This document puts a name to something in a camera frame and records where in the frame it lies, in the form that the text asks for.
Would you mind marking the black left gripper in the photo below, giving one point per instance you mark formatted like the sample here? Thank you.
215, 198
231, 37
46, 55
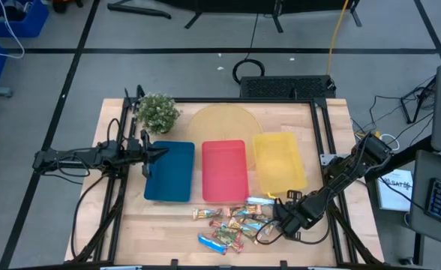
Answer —
136, 152

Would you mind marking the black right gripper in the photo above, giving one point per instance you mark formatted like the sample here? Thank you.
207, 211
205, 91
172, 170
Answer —
295, 215

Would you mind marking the green light blue granola bar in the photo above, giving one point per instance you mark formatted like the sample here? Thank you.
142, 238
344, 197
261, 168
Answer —
260, 225

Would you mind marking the silver blue granola bar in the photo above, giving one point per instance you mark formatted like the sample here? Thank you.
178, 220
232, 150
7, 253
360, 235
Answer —
260, 201

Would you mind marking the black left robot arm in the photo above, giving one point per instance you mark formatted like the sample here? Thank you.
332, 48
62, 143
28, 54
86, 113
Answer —
74, 157

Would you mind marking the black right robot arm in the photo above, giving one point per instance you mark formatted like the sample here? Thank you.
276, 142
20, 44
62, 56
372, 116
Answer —
350, 168

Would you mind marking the orange green granola bar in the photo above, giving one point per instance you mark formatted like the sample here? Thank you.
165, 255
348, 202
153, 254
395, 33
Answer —
245, 210
206, 213

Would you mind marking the green red granola bar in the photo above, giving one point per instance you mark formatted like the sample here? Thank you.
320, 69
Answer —
226, 237

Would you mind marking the dark blue granola bar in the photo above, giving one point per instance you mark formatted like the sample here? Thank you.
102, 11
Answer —
212, 243

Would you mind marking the blue plastic sorting bin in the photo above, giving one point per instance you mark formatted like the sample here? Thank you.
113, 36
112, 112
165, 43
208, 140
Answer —
170, 170

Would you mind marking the potted green plant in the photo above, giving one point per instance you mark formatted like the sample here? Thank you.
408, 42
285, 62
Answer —
157, 112

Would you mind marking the yellow plastic sorting bin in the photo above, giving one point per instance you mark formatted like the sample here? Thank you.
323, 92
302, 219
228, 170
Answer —
278, 163

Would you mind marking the red plastic sorting bin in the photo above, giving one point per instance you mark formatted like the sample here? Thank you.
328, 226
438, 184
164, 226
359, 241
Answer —
225, 170

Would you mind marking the round woven yellow placemat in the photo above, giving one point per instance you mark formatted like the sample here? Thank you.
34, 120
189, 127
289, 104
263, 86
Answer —
224, 123

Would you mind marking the white printed booklet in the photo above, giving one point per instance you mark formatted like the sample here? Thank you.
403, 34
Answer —
395, 189

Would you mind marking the black perforated computer case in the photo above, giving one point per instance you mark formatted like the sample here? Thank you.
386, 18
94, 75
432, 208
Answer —
286, 87

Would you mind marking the black backdrop stand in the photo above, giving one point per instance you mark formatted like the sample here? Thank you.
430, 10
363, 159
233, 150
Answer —
140, 10

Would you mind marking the black backdrop curtain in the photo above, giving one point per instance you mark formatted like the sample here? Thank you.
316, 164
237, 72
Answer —
243, 3

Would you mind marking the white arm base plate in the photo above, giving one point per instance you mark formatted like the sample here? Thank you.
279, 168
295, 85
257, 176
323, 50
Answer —
325, 158

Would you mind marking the black metal table frame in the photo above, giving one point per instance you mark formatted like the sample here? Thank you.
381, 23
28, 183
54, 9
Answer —
243, 100

